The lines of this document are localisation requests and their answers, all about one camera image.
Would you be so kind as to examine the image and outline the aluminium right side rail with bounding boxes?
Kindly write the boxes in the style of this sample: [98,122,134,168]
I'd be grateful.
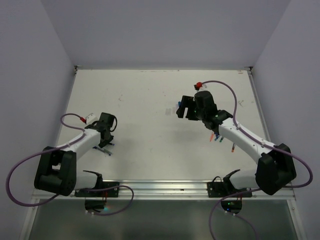
[246,66,283,180]

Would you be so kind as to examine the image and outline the aluminium rail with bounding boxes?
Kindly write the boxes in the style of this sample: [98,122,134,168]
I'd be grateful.
[31,180,296,203]
[246,66,283,180]

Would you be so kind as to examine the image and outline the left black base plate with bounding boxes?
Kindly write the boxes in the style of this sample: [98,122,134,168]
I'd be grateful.
[74,181,120,198]

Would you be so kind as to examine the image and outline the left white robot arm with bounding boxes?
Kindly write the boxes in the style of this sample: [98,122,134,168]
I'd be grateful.
[34,112,118,197]

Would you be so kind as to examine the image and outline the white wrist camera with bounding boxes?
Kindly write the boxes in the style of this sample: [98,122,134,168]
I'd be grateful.
[85,113,98,125]
[194,82,207,92]

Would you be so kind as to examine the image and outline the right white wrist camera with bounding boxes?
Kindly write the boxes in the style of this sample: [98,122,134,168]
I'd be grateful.
[194,82,207,92]

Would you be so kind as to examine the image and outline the red capped pen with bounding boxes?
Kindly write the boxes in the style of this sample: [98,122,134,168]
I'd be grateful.
[231,143,236,153]

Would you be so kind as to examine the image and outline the aluminium front rail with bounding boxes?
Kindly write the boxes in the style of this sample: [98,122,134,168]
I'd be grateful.
[31,180,296,203]

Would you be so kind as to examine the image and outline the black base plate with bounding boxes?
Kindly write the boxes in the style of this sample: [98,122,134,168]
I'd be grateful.
[74,181,120,198]
[206,181,247,198]

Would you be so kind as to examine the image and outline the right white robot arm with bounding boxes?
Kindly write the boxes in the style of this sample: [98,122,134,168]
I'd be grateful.
[176,90,297,197]

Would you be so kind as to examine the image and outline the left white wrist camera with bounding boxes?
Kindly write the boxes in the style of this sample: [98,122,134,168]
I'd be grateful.
[85,113,98,125]

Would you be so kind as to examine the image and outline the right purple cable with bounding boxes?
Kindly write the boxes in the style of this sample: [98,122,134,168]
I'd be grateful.
[202,79,314,240]

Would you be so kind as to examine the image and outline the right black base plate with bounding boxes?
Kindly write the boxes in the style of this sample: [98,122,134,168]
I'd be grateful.
[206,181,247,198]

